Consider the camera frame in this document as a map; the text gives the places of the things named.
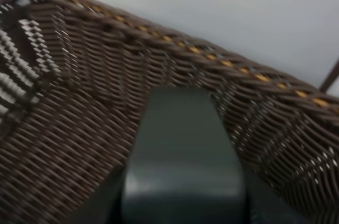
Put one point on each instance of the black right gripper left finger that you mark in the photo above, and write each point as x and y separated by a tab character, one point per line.
104	205

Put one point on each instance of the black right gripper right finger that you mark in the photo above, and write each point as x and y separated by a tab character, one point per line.
264	205

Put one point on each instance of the dark grey pump bottle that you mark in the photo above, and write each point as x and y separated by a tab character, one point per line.
183	168

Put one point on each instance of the dark brown wicker basket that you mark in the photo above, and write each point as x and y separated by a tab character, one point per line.
76	76

